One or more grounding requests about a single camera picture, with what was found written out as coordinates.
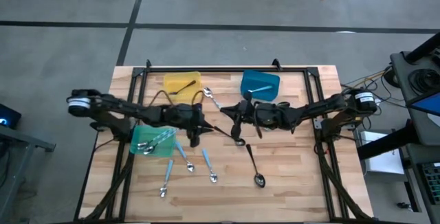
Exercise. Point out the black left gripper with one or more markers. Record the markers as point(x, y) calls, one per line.
point(182, 117)

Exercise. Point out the blue plastic bin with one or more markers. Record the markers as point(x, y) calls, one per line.
point(263, 79)

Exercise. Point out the small black floor object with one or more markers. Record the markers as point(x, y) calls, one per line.
point(403, 205)

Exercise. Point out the yellow translucent plastic bin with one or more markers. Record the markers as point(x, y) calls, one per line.
point(175, 79)

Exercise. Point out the white box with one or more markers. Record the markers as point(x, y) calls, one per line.
point(385, 164)

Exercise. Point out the dark metal spoon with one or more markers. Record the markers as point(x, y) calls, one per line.
point(259, 180)
point(240, 142)
point(173, 92)

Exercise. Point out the black keypad device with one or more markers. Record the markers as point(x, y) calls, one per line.
point(432, 182)

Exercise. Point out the black post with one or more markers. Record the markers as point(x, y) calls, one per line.
point(424, 48)

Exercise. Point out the grey metal desk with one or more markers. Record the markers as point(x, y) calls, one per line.
point(38, 145)
point(414, 155)

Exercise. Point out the black aluminium table frame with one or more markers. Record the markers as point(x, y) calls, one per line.
point(223, 69)

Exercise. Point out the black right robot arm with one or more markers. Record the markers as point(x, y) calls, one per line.
point(326, 105)

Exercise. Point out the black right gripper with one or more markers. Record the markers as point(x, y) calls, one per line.
point(245, 114)

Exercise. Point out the green translucent plastic bin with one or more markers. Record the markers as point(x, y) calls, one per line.
point(151, 138)

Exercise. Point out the black box with blue light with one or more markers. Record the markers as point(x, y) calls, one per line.
point(8, 114)

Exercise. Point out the grey equipment cart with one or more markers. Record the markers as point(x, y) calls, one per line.
point(400, 76)

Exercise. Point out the blue flat panel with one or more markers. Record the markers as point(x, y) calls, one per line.
point(429, 106)

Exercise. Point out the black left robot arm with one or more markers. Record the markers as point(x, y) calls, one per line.
point(113, 105)

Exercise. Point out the black beam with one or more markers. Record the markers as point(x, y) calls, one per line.
point(381, 148)

